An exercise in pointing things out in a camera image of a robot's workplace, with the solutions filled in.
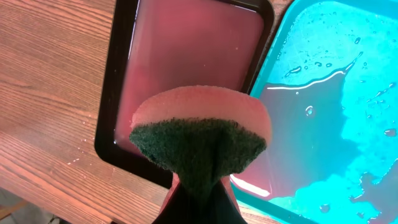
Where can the teal plastic tray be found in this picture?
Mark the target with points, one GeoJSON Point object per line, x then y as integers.
{"type": "Point", "coordinates": [329, 83]}

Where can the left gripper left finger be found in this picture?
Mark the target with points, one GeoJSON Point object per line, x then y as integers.
{"type": "Point", "coordinates": [178, 210]}

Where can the dark red tray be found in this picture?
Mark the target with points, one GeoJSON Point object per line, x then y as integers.
{"type": "Point", "coordinates": [158, 45]}

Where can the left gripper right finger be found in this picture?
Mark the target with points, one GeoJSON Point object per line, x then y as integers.
{"type": "Point", "coordinates": [218, 208]}

